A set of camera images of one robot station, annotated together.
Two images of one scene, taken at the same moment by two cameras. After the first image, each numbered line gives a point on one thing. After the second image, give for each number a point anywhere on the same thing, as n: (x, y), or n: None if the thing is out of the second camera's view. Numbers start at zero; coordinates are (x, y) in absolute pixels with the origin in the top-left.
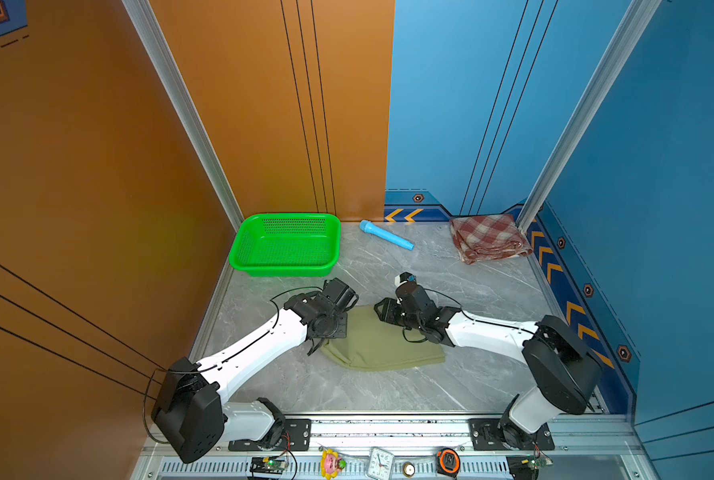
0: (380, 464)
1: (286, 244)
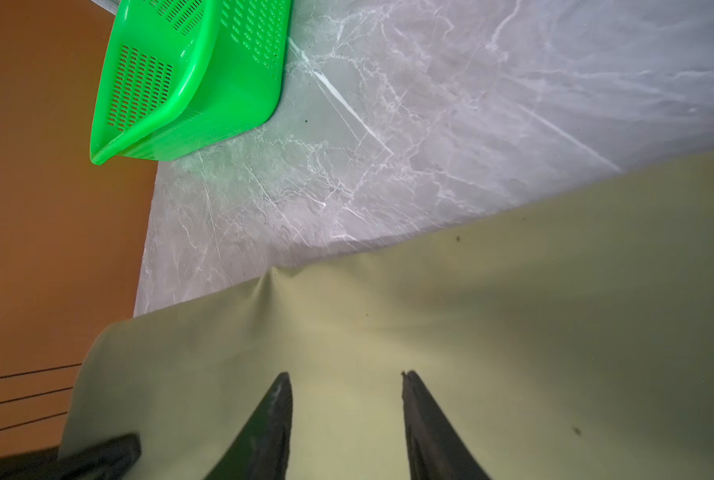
0: None
1: (176, 77)
